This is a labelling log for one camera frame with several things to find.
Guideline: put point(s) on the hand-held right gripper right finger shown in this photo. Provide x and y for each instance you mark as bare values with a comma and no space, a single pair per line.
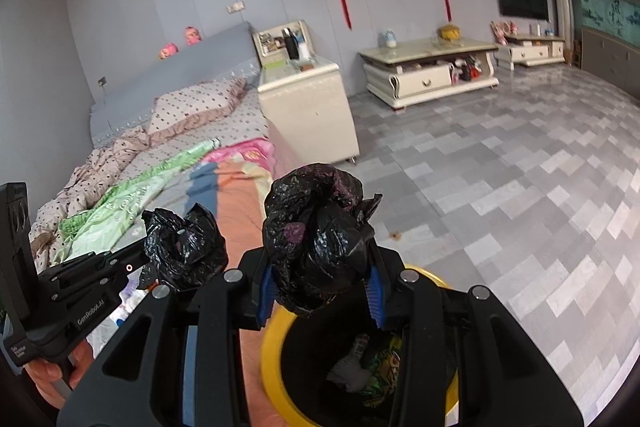
376,302

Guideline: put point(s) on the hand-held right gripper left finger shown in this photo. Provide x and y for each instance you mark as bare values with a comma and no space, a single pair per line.
266,297

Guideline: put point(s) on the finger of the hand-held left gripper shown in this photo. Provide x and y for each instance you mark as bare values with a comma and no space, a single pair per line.
110,255
90,279

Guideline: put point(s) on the green snack bag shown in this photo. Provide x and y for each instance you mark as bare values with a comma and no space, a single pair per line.
385,359

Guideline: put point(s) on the yellow trash bin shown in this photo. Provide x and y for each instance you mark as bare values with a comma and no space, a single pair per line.
272,357

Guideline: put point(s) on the purple tinted black plastic bag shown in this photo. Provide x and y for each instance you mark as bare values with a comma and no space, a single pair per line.
315,247

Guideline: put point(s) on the person's left hand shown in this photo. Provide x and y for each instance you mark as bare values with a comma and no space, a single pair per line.
82,359

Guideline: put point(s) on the green patterned quilt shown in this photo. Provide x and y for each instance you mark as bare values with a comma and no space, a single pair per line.
135,192

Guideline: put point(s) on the pink polka dot quilt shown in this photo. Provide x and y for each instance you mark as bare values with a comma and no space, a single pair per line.
90,177

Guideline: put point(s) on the grey flower printed blanket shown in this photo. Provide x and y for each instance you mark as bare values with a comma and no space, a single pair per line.
240,207

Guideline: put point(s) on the pink floral quilt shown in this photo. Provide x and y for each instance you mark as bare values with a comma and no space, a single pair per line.
245,154

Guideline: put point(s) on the polka dot pillow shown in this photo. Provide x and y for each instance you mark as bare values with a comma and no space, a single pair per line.
195,107

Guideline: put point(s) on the polka dot bed sheet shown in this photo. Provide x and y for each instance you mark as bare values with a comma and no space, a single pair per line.
225,122

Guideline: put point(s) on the cream bedside cabinet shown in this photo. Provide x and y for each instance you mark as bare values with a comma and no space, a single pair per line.
305,112

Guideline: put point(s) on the grey bed headboard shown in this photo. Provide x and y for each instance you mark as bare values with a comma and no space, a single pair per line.
200,67

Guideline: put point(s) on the pink plush toy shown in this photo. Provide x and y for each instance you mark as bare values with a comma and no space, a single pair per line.
168,51
193,36

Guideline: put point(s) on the cream television cabinet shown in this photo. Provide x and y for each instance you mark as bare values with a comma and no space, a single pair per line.
425,79

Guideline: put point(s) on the white cup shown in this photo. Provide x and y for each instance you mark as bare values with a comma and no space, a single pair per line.
304,52

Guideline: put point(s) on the black thermos bottle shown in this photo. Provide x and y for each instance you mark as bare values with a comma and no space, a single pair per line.
290,44

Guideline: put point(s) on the clear plastic bottle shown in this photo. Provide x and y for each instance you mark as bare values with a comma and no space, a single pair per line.
390,39

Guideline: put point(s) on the yellow toy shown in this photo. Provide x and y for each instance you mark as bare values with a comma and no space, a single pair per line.
449,33

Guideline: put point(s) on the small cream cabinet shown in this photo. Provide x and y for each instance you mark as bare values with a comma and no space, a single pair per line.
530,52

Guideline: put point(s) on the grey sideboard cabinet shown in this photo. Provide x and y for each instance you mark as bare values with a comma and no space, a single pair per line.
610,59

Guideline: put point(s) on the white standing air conditioner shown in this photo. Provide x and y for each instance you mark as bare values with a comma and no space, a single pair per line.
562,17

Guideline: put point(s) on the green framed picture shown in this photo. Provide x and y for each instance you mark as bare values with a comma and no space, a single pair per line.
610,9

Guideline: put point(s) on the wall switch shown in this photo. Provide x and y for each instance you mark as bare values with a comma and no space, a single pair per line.
236,7

